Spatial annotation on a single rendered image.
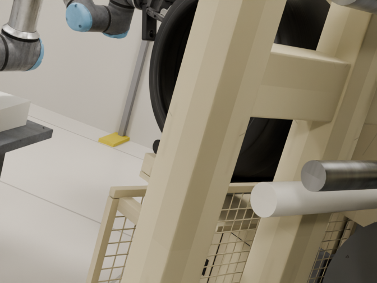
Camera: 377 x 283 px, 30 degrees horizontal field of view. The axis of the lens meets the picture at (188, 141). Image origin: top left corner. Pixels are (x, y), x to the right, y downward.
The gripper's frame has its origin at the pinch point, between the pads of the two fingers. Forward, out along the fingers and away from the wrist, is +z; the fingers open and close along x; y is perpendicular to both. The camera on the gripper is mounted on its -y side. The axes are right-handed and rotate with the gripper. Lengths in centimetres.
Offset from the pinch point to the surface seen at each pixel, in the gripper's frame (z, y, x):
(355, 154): 63, -9, 21
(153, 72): 10.4, -11.7, -12.1
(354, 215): 71, -24, 21
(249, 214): 48, -38, 8
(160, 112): 18.9, -20.4, -12.2
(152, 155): 18.3, -35.1, -8.6
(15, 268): -51, -131, 5
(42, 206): -106, -137, 47
